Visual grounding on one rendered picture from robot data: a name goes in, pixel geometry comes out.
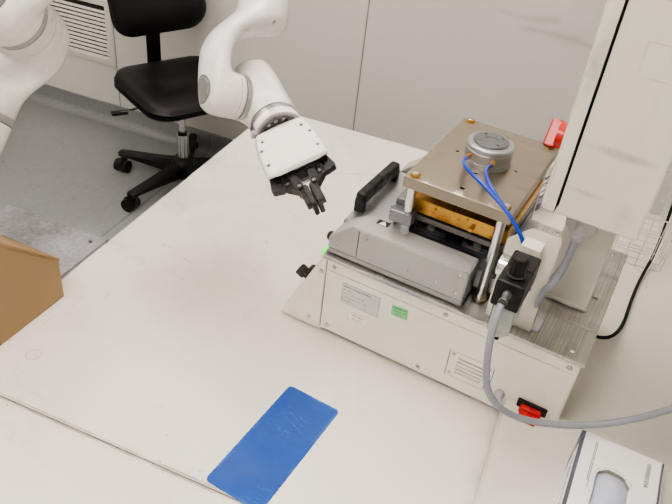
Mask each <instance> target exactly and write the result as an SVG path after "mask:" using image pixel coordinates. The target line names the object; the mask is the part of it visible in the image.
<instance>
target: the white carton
mask: <svg viewBox="0 0 672 504"><path fill-rule="evenodd" d="M664 467H665V464H663V463H661V462H658V461H656V460H653V459H651V458H649V457H646V456H644V455H642V454H639V453H637V452H635V451H632V450H630V449H628V448H625V447H623V446H621V445H618V444H616V443H614V442H611V441H609V440H607V439H604V438H602V437H600V436H597V435H595V434H592V433H590V432H588V431H585V430H582V432H581V434H580V436H579V438H578V440H577V442H576V444H575V446H574V449H573V451H572V453H571V455H570V457H569V459H568V462H567V465H566V469H565V472H564V476H563V479H562V482H561V486H560V489H559V492H558V496H557V499H556V503H555V504H659V501H660V493H661V486H662V479H663V472H664Z"/></svg>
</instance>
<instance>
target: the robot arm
mask: <svg viewBox="0 0 672 504"><path fill-rule="evenodd" d="M53 1H54V0H0V155H1V153H2V151H3V148H4V146H5V144H6V141H7V139H8V137H9V135H10V132H11V130H12V127H13V125H14V123H15V121H16V118H17V116H18V114H19V111H20V109H21V107H22V105H23V103H24V102H25V101H26V99H27V98H28V97H29V96H30V95H31V94H32V93H34V92H35V91H36V90H37V89H39V88H40V87H41V86H43V85H44V84H45V83H46V82H48V81H49V80H50V79H51V78H52V77H53V76H54V75H55V74H56V73H57V72H58V71H59V70H60V68H61V67H62V65H63V64H64V62H65V59H66V57H67V54H68V50H69V43H70V37H69V31H68V28H67V26H66V24H65V22H64V20H63V19H62V17H61V16H60V15H59V14H58V12H57V11H56V10H55V9H54V8H53V7H52V6H51V5H50V3H51V2H53ZM288 16H289V0H238V6H237V9H236V11H235V12H234V13H233V14H232V15H231V16H229V17H228V18H227V19H225V20H224V21H222V22H221V23H220V24H219V25H218V26H216V27H215V28H214V29H213V30H212V31H211V33H210V34H209V35H208V37H207V38H206V40H205V41H204V43H203V45H202V48H201V51H200V56H199V65H198V99H199V104H200V106H201V108H202V109H203V110H204V111H205V112H206V113H208V114H210V115H213V116H218V117H223V118H229V119H234V120H238V121H240V122H242V123H244V124H245V125H247V126H248V128H249V129H250V132H249V135H250V137H251V138H252V139H254V138H255V147H256V151H257V155H258V158H259V160H260V163H261V165H262V168H263V170H264V173H265V175H266V177H267V179H268V181H269V183H270V185H271V191H272V194H273V196H275V197H277V196H281V195H285V194H291V195H295V196H299V197H300V198H301V199H303V200H304V202H305V204H306V206H307V208H308V210H310V209H312V208H313V210H314V212H315V214H316V216H317V215H319V214H320V211H321V212H322V213H323V212H325V211H326V210H325V207H324V203H326V202H327V201H326V198H325V196H324V194H323V192H322V190H321V185H322V183H323V181H324V179H325V177H326V176H327V175H329V174H330V173H332V172H333V171H335V170H336V165H335V162H334V161H333V160H332V159H331V158H329V157H328V156H327V154H328V152H327V150H326V148H325V146H324V144H323V142H322V141H321V139H320V138H319V136H318V135H317V134H316V132H315V131H314V130H313V129H312V127H311V126H310V125H309V124H308V123H307V122H306V121H305V120H304V119H302V118H301V117H300V115H299V114H298V112H297V110H296V108H295V107H294V105H293V103H292V101H291V100H290V98H289V96H288V94H287V93H286V91H285V89H284V87H283V85H282V84H281V82H280V80H279V78H278V77H277V75H276V73H275V71H274V69H273V68H272V66H271V65H270V64H269V63H267V62H265V61H263V60H259V59H252V60H247V61H245V62H243V63H241V64H240V65H238V66H237V67H236V68H235V69H234V70H232V66H231V58H232V51H233V47H234V45H235V44H236V42H238V41H240V40H244V39H251V38H267V37H274V36H278V35H280V34H281V33H283V31H284V30H285V28H286V26H287V23H288ZM309 181H310V183H309V187H310V189H309V187H308V185H306V184H305V185H303V184H304V183H306V182H309ZM310 190H311V191H310ZM318 207H319V208H318ZM319 209H320V211H319Z"/></svg>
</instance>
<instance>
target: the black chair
mask: <svg viewBox="0 0 672 504"><path fill-rule="evenodd" d="M107 3H108V8H109V13H110V17H111V21H112V24H113V26H114V28H115V29H116V31H117V32H118V33H120V34H121V35H123V36H127V37H139V36H145V35H146V47H147V63H143V64H137V65H130V66H126V67H123V68H121V69H119V70H118V71H117V72H116V74H115V77H114V87H115V88H116V89H117V90H118V91H119V92H120V93H121V94H122V95H123V96H124V97H126V98H127V99H128V100H129V101H130V102H131V103H132V104H133V105H134V106H135V107H136V108H132V109H128V110H118V111H110V112H111V115H112V116H119V115H127V114H128V112H130V111H134V110H138V109H139V110H140V111H141V112H142V113H143V114H144V115H145V116H147V117H148V118H150V119H152V120H155V121H159V122H174V121H179V130H178V132H177V154H175V155H174V156H173V155H164V154H156V153H147V152H140V151H133V150H127V149H121V150H120V151H119V152H118V155H119V156H121V158H116V159H115V161H114V165H113V166H114V169H115V170H119V171H120V170H121V171H122V172H125V173H129V172H130V170H131V168H132V162H131V161H128V159H130V160H134V161H137V162H140V163H143V164H146V165H149V166H152V167H155V168H158V169H161V171H159V172H158V173H156V174H155V175H153V176H152V177H150V178H148V179H147V180H145V181H144V182H142V183H141V184H139V185H137V186H136V187H134V188H132V189H131V190H129V191H127V196H126V197H125V198H124V200H123V201H121V207H122V208H123V210H124V211H126V212H131V211H132V210H134V208H137V207H138V206H140V204H141V201H140V198H139V197H138V196H140V195H142V194H145V193H147V192H149V191H152V190H154V189H156V188H159V187H162V186H164V185H167V184H169V183H172V182H174V181H177V180H180V179H184V180H185V179H186V178H187V177H189V176H190V175H191V174H192V173H193V172H195V171H196V170H197V169H198V168H200V167H201V166H202V165H203V164H205V163H206V162H207V161H208V160H210V159H211V158H202V157H194V153H195V150H196V149H197V148H198V142H197V134H195V133H190V134H189V133H188V131H187V130H186V119H189V118H193V117H198V116H202V115H207V114H208V113H206V112H205V111H204V110H203V109H202V108H201V106H200V104H199V99H198V65H199V56H185V57H179V58H173V59H167V60H161V46H160V33H164V32H170V31H176V30H183V29H189V28H192V27H194V26H196V25H198V24H199V23H200V22H201V21H202V19H203V18H204V16H205V13H206V1H205V0H107Z"/></svg>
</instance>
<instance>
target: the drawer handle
mask: <svg viewBox="0 0 672 504"><path fill-rule="evenodd" d="M399 172H400V164H399V163H398V162H395V161H392V162H390V163H389V164H388V165H387V166H386V167H385V168H384V169H383V170H381V171H380V172H379V173H378V174H377V175H376V176H375V177H374V178H372V179H371V180H370V181H369V182H368V183H367V184H366V185H365V186H363V187H362V188H361V189H360V190H359V191H358V192H357V194H356V198H355V203H354V211H357V212H359V213H362V214H363V213H364V212H365V211H366V204H367V202H368V201H369V200H370V199H371V198H372V197H374V196H375V195H376V194H377V193H378V192H379V191H380V190H381V189H382V188H383V187H384V186H385V185H386V184H388V183H389V182H390V181H393V182H397V181H398V178H399Z"/></svg>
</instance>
